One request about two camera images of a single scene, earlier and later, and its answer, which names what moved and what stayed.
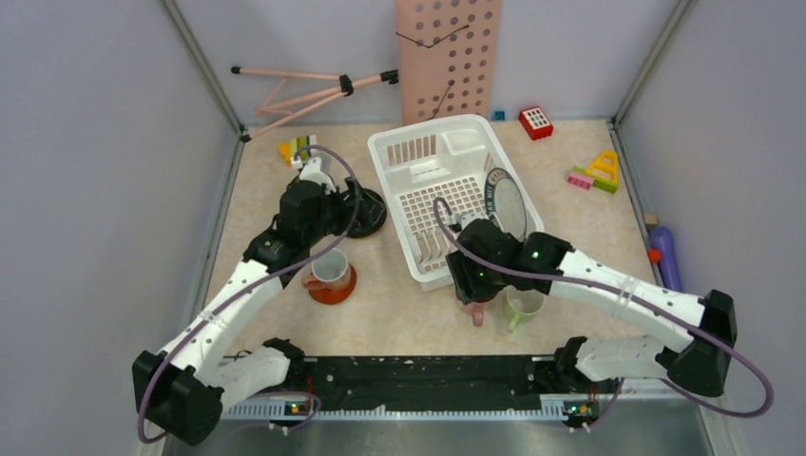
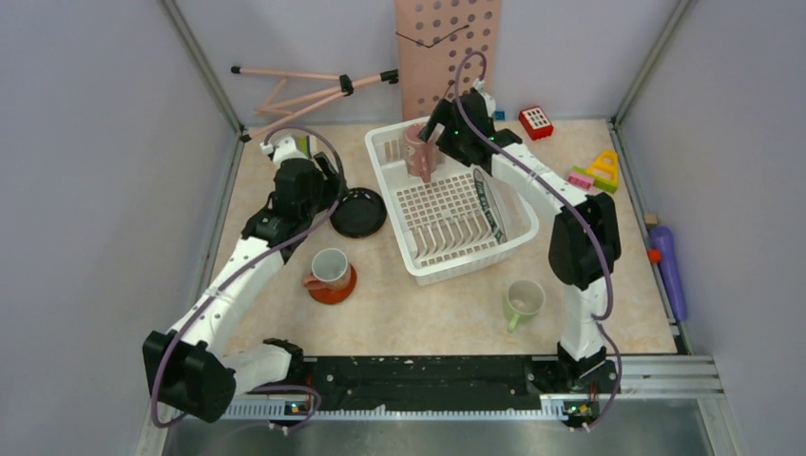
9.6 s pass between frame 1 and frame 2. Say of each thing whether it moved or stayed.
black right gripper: moved
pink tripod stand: stayed
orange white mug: stayed
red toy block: stayed
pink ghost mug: moved
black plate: stayed
